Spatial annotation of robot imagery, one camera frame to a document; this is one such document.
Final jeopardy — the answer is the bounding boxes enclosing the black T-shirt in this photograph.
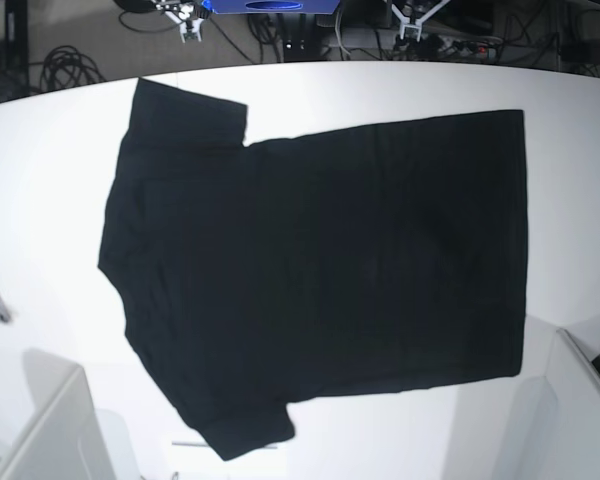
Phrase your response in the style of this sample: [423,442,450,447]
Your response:
[99,80,528,460]

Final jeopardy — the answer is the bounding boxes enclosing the blue box at top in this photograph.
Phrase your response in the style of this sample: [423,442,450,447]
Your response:
[201,0,340,15]

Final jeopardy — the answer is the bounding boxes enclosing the white bin left front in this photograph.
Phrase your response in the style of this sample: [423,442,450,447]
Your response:
[0,349,141,479]

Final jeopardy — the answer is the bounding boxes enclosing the white bin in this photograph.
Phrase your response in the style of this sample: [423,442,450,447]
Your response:
[0,349,141,479]
[493,330,600,480]

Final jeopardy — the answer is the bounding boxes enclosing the white bin right front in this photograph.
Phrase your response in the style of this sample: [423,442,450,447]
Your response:
[493,330,600,480]

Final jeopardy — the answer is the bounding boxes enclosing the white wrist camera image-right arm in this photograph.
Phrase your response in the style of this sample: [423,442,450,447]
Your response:
[385,0,450,42]

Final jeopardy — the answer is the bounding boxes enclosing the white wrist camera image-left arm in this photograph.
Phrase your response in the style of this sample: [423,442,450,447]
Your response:
[152,0,214,43]

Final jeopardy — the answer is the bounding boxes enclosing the coiled black cable bundle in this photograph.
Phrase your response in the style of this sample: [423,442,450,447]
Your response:
[39,45,104,92]

